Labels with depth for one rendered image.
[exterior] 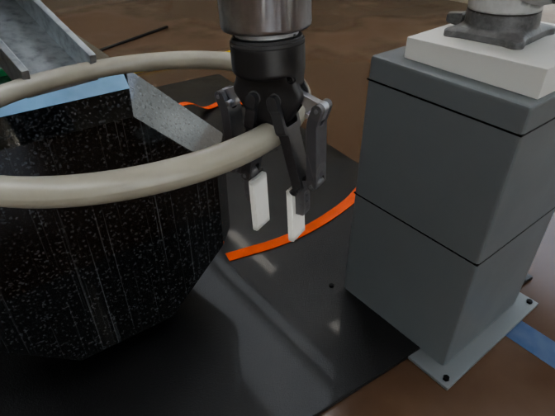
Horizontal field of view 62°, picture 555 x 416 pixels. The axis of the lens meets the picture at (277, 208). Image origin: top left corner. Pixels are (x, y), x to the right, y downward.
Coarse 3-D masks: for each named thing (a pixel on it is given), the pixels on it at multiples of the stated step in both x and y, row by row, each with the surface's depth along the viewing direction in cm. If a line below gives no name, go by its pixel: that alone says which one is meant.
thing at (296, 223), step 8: (288, 192) 52; (288, 200) 53; (288, 208) 53; (288, 216) 54; (296, 216) 55; (304, 216) 57; (288, 224) 55; (296, 224) 55; (304, 224) 57; (288, 232) 55; (296, 232) 56
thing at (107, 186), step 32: (96, 64) 78; (128, 64) 80; (160, 64) 81; (192, 64) 80; (224, 64) 78; (0, 96) 68; (256, 128) 49; (192, 160) 44; (224, 160) 45; (0, 192) 42; (32, 192) 42; (64, 192) 41; (96, 192) 42; (128, 192) 42; (160, 192) 44
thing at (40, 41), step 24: (0, 0) 91; (24, 0) 89; (0, 24) 86; (24, 24) 87; (48, 24) 85; (0, 48) 74; (24, 48) 82; (48, 48) 84; (72, 48) 81; (24, 72) 71
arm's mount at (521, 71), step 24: (552, 24) 111; (408, 48) 108; (432, 48) 103; (456, 48) 99; (480, 48) 98; (504, 48) 98; (528, 48) 97; (552, 48) 96; (456, 72) 101; (480, 72) 97; (504, 72) 93; (528, 72) 89; (552, 72) 88; (528, 96) 91
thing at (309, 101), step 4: (304, 92) 47; (304, 96) 46; (308, 96) 47; (312, 96) 47; (304, 100) 47; (308, 100) 46; (312, 100) 46; (316, 100) 46; (320, 100) 47; (304, 104) 47; (308, 104) 47; (312, 104) 46; (324, 104) 46; (328, 104) 46; (308, 108) 47; (328, 108) 47; (308, 112) 47; (308, 116) 47; (324, 116) 47
